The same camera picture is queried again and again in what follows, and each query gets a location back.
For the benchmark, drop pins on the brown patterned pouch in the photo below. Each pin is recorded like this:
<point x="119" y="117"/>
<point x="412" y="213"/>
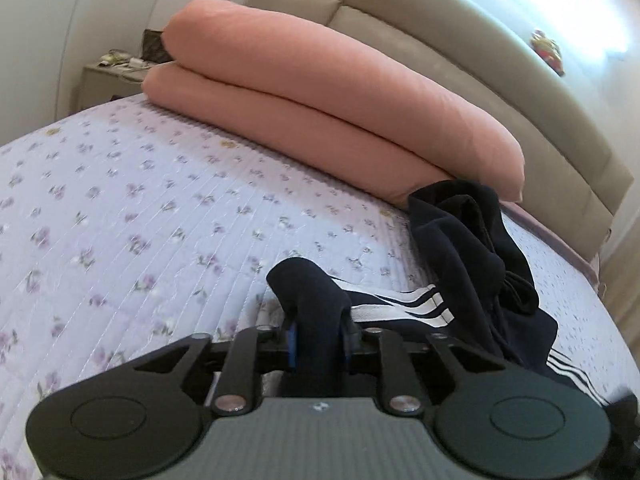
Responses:
<point x="152" y="48"/>

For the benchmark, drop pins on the folded pink duvet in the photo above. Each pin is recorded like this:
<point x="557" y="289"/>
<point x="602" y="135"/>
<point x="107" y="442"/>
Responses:
<point x="329" y="101"/>

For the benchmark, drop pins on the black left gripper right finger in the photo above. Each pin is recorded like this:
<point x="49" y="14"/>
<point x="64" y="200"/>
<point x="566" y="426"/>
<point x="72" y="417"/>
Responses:
<point x="412" y="378"/>

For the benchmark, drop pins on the red plush toy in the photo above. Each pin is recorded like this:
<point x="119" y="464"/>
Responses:
<point x="548" y="50"/>

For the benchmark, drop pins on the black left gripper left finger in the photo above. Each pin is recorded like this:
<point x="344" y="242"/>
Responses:
<point x="224" y="377"/>

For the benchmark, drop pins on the dark navy striped garment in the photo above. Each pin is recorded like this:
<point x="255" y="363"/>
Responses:
<point x="480" y="291"/>

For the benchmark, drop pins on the beige upholstered headboard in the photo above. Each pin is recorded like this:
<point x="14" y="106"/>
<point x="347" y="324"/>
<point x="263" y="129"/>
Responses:
<point x="575" y="181"/>

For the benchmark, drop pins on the white items on nightstand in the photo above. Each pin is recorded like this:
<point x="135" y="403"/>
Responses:
<point x="122" y="59"/>

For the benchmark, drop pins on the beige bedside table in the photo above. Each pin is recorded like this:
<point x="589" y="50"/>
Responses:
<point x="102" y="84"/>

